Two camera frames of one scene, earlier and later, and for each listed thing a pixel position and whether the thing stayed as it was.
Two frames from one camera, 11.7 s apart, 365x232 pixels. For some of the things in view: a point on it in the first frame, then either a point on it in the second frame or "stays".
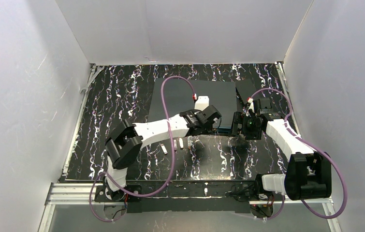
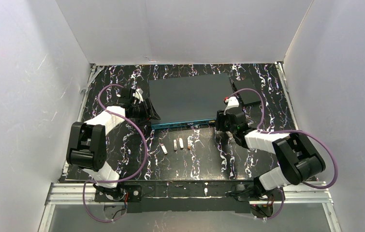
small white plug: (181, 142) stays
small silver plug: (164, 149) stays
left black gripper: (213, 114) -> (145, 107)
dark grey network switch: (178, 97) stays
